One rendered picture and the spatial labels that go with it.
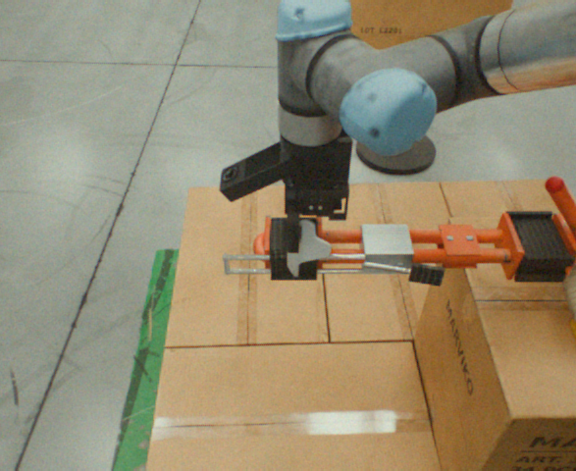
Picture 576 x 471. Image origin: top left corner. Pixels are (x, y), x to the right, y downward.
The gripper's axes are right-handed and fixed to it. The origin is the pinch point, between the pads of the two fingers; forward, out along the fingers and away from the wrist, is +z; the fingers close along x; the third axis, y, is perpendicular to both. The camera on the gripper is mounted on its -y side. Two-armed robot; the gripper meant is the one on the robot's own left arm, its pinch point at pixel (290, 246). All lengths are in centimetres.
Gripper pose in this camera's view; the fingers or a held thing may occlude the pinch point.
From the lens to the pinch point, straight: 78.3
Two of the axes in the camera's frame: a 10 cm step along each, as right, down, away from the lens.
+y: 10.0, 0.0, 0.1
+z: -0.1, 7.0, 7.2
